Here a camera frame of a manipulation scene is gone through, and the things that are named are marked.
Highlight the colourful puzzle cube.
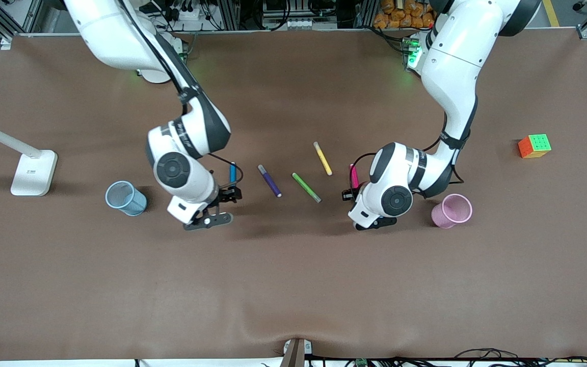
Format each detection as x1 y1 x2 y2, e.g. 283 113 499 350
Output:
518 134 552 159

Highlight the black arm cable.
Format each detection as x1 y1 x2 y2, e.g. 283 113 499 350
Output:
350 113 472 185
115 0 244 187

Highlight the bag of orange items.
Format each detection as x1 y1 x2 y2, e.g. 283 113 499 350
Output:
373 0 434 30

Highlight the green marker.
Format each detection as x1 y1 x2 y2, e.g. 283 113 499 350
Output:
292 172 322 203

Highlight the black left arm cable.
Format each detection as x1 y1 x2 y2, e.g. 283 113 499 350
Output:
350 113 472 185

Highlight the metal table edge bracket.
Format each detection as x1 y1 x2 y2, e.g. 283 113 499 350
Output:
279 338 313 367

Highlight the light blue mesh cup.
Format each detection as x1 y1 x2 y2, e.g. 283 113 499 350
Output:
105 180 148 217

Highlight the white power strip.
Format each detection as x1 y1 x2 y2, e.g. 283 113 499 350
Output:
167 4 208 22

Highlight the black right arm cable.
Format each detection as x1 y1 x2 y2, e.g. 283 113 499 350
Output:
115 0 244 187

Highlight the pink mesh cup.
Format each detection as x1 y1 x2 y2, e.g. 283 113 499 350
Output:
431 193 473 229

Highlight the purple marker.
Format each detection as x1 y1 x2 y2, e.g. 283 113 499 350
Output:
257 164 282 198

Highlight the silver equipment rack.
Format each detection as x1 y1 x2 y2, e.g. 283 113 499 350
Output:
262 0 325 31

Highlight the yellow marker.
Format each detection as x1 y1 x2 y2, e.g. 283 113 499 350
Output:
313 141 333 176

